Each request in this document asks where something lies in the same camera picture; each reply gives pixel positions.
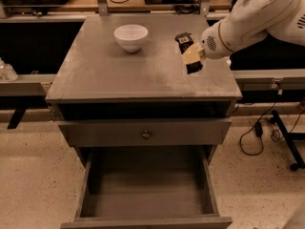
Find black wheeled stand leg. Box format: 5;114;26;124
272;110;305;171

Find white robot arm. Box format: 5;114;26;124
181;0;305;64

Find white ceramic bowl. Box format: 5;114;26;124
113;24;149;52

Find black floor cable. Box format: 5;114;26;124
238;79;305;156

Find grey open middle drawer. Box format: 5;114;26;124
60;146;233;229

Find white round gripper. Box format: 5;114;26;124
181;22;233;65

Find grey top drawer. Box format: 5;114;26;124
58;117;232;147

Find grey wooden drawer cabinet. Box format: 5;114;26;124
45;13;243;229

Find round brass drawer knob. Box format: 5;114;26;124
142;131;152;139

